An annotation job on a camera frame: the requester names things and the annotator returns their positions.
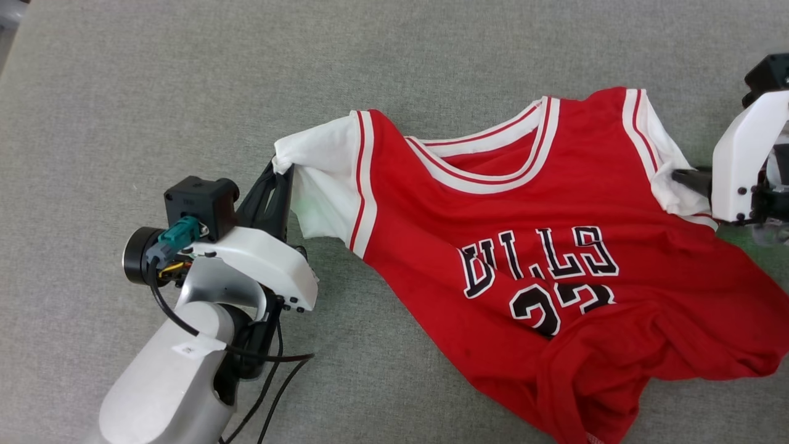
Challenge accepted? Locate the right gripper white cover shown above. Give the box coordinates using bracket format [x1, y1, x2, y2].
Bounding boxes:
[671, 90, 789, 249]

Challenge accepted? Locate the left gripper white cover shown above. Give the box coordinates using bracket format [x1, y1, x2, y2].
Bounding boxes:
[121, 162, 320, 313]

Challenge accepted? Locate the red white basketball jersey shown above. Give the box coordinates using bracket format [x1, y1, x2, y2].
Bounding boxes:
[272, 86, 789, 444]

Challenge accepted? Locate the grey fabric sofa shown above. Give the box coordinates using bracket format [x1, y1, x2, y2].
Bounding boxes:
[0, 0, 789, 444]

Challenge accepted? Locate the teal cable connector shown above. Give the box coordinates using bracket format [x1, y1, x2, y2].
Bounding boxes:
[144, 216, 202, 267]

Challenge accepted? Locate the thin black cable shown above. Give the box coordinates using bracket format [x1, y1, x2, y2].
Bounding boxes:
[145, 259, 316, 444]

